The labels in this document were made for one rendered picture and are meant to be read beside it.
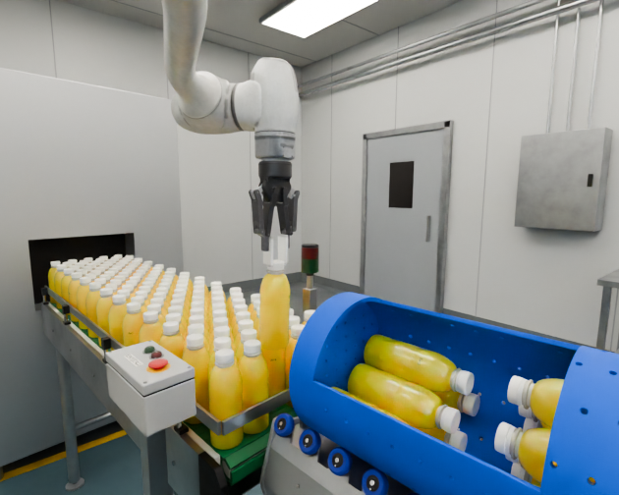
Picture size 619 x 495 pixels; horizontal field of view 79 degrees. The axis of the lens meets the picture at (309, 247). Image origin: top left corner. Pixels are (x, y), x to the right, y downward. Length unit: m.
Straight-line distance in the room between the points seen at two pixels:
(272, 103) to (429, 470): 0.69
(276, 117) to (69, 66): 4.33
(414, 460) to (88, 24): 5.07
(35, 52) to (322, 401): 4.73
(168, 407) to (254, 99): 0.63
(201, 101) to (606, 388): 0.80
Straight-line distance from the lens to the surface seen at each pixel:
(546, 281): 4.08
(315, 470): 0.81
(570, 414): 0.53
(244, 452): 0.90
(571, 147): 3.76
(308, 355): 0.68
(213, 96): 0.85
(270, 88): 0.83
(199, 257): 5.31
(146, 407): 0.78
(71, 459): 2.38
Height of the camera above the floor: 1.43
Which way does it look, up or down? 8 degrees down
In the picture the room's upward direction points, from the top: straight up
